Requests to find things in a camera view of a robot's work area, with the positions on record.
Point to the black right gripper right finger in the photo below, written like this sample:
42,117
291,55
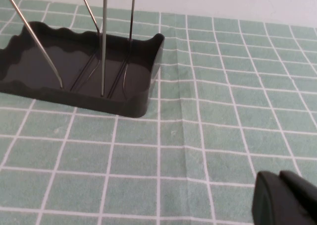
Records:
304,200

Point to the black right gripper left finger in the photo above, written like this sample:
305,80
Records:
270,202

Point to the green checked tablecloth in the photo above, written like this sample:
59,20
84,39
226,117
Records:
198,135

